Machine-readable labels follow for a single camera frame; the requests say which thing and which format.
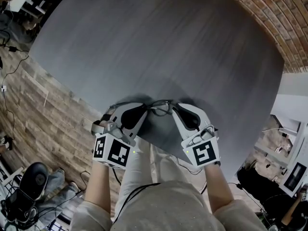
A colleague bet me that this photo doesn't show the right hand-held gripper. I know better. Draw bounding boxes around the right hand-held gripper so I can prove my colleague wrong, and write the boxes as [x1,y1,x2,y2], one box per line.
[171,103,221,169]

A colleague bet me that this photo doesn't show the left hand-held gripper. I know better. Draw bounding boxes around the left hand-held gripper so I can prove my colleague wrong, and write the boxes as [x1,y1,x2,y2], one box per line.
[90,101,148,170]

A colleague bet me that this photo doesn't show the black eyeglasses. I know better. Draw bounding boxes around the black eyeglasses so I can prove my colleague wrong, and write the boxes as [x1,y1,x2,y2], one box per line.
[145,99,174,117]

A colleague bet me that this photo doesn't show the person's right forearm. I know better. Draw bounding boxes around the person's right forearm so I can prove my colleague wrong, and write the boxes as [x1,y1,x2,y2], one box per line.
[204,165,235,214]

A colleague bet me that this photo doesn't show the person's left forearm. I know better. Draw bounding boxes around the person's left forearm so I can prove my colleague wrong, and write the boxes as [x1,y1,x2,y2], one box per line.
[83,162,114,220]

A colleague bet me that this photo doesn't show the person's left hand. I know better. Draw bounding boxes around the person's left hand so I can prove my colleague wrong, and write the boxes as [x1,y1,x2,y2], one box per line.
[99,113,114,129]

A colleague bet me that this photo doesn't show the person's light trousers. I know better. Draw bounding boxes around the person's light trousers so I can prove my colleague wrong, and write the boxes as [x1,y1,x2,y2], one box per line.
[115,138,191,216]

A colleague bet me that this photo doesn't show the person's beige top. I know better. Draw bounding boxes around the person's beige top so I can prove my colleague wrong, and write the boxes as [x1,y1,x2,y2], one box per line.
[69,180,265,231]

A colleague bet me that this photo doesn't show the white box with dark screen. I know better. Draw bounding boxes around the white box with dark screen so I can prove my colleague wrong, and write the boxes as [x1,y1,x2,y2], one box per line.
[279,162,308,197]

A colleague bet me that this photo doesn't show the black electronic equipment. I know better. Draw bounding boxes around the black electronic equipment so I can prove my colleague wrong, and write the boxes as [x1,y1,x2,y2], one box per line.
[1,191,39,228]

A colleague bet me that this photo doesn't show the black cable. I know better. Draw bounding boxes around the black cable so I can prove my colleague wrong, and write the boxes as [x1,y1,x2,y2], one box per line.
[113,182,161,221]

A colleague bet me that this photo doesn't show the white furniture frame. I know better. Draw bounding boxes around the white furniture frame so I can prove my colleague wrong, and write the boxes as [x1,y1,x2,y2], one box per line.
[255,114,308,170]

